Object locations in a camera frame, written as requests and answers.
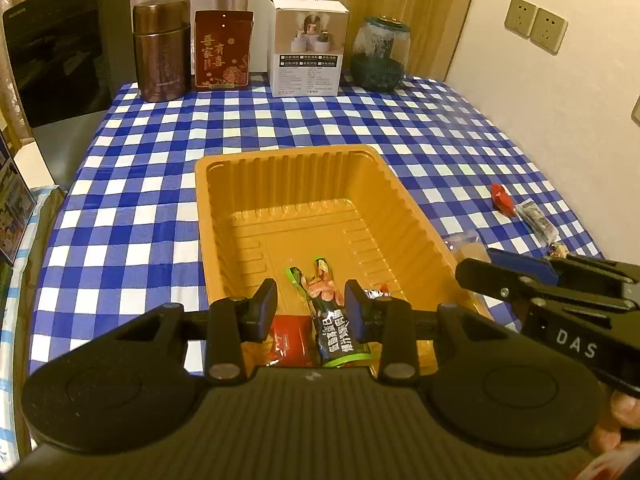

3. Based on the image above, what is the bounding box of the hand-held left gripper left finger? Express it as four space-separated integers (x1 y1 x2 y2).
107 278 278 381

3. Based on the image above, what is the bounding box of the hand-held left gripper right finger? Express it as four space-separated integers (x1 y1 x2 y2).
344 280 521 381

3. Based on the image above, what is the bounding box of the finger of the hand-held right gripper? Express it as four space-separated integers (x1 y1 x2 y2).
455 258 538 306
487 248 640 306

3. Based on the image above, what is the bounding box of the black green snack bar packet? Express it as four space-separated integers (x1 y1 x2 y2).
286 258 373 368

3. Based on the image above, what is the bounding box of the clear cracker packet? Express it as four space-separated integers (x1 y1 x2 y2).
447 230 491 267

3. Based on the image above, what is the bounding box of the grey clear snack packet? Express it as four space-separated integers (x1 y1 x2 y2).
515 200 559 247

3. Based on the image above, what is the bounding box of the red snack packet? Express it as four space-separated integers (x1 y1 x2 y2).
267 315 313 368

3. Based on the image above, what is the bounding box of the small red candy packet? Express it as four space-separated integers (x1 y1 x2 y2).
490 183 516 217

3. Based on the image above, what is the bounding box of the orange plastic tray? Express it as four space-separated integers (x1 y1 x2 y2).
194 144 493 376

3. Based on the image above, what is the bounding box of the person's right hand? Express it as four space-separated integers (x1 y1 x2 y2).
590 390 640 456

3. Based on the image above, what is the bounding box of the red white fabric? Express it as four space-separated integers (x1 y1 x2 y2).
580 440 640 480

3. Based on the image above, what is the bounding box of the blue white checkered tablecloth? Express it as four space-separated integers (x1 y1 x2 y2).
30 74 606 378

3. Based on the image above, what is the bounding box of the glass jar with dark contents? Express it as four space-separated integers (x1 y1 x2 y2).
349 15 412 93

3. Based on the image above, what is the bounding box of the white product box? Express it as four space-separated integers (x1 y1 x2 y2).
266 0 350 98

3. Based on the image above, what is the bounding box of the red gold printed box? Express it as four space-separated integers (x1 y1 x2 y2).
192 9 254 92

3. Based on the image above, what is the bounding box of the blue printed carton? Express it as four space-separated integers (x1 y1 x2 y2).
0 135 38 266

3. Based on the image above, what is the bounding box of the brown metal canister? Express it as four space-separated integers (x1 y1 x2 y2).
132 0 193 103

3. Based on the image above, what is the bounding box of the black glossy appliance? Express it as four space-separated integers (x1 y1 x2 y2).
2 0 132 193

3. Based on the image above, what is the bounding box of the beige wall socket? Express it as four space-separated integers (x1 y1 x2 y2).
504 0 538 40
529 7 568 55

